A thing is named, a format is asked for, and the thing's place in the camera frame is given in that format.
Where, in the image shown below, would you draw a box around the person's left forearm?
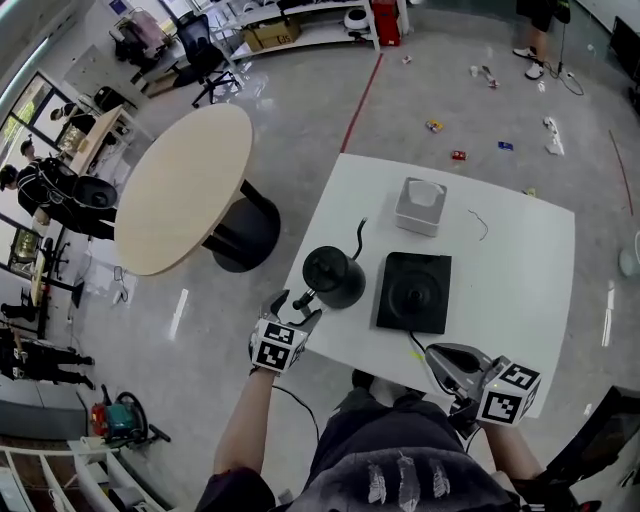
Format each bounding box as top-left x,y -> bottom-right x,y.
213,370 -> 281,476

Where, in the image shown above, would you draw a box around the white round appliance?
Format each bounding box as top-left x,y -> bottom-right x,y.
343,8 -> 372,31

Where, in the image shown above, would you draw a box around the white storage shelf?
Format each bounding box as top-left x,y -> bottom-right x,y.
189,0 -> 411,66

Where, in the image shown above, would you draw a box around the black floor cable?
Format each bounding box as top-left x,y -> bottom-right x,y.
544,59 -> 585,96

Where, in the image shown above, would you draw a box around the light wooden desk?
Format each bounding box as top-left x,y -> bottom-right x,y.
64,104 -> 136,171

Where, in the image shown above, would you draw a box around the red and green vacuum cleaner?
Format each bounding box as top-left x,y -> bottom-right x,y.
89,384 -> 171,446

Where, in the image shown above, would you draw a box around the black monitor screen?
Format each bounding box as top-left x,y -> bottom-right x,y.
544,384 -> 640,501

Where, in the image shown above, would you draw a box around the white waste bin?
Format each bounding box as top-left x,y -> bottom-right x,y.
618,229 -> 640,276

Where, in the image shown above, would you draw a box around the black square kettle base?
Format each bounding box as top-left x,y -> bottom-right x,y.
375,252 -> 453,336

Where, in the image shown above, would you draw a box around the pink clothes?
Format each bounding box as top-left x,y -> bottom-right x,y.
112,7 -> 171,56

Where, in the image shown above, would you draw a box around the round wooden table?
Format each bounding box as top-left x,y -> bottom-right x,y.
113,103 -> 281,277

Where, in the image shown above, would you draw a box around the thin dark wire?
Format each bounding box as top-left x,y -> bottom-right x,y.
467,208 -> 490,242

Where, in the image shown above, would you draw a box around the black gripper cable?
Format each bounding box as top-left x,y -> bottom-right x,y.
272,384 -> 321,451

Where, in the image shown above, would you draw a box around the white tissue box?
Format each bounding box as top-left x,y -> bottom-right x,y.
393,176 -> 448,238

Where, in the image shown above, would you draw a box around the black office chair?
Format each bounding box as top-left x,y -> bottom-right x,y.
172,13 -> 241,109

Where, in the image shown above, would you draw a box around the black gooseneck kettle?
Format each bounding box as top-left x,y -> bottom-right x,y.
292,216 -> 370,312

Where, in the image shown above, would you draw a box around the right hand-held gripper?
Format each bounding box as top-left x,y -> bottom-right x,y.
424,342 -> 544,427

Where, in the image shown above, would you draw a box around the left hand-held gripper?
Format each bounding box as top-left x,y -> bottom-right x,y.
248,288 -> 325,376

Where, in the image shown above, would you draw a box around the cardboard box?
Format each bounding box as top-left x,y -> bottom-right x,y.
243,19 -> 303,51

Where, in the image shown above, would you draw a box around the person's right forearm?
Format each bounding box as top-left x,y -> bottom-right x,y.
478,422 -> 545,481

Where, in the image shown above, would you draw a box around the red cabinet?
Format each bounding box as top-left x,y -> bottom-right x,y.
372,0 -> 401,47

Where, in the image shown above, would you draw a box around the black platform trolley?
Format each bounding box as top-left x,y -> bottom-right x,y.
609,14 -> 640,101

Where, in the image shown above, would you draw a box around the person's dark shorts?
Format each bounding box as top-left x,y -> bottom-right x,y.
308,387 -> 469,469

